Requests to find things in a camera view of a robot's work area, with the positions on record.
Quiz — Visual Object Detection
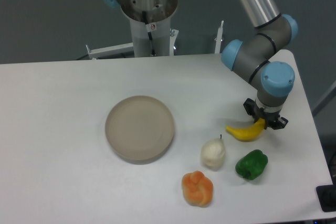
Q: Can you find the orange knotted bread roll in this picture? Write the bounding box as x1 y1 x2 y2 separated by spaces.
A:
181 170 214 207

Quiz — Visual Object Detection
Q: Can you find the black device at table edge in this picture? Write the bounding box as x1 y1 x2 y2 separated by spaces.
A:
316 185 335 212

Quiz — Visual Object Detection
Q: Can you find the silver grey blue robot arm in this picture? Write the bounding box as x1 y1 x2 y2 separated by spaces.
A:
103 0 298 130

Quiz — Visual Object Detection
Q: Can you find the yellow toy banana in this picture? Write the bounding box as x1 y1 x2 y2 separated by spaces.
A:
225 119 265 142

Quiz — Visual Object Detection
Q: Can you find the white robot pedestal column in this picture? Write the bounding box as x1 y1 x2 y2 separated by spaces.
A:
121 0 178 58

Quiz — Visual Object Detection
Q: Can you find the green toy bell pepper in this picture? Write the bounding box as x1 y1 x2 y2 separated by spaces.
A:
235 150 268 180

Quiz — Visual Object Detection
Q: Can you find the grey metal stand leg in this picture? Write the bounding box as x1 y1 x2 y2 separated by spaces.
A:
311 81 336 116

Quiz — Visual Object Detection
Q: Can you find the beige round plate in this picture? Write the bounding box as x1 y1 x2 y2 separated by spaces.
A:
105 95 175 164

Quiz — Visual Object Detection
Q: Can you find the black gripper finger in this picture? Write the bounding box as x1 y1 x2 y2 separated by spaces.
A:
243 98 256 122
267 117 288 130

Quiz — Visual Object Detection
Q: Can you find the white toy pear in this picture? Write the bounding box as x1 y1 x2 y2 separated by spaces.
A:
200 134 226 170

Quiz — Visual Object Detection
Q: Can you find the white left frame bracket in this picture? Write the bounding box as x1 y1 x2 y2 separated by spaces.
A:
86 42 133 59

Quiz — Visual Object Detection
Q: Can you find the black cable on pedestal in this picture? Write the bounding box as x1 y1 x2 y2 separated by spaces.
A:
142 10 156 57

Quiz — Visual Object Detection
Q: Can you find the white right frame post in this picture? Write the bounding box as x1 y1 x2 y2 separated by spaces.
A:
214 20 224 54

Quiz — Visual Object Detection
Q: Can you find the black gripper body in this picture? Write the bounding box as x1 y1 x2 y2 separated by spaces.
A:
253 102 282 124

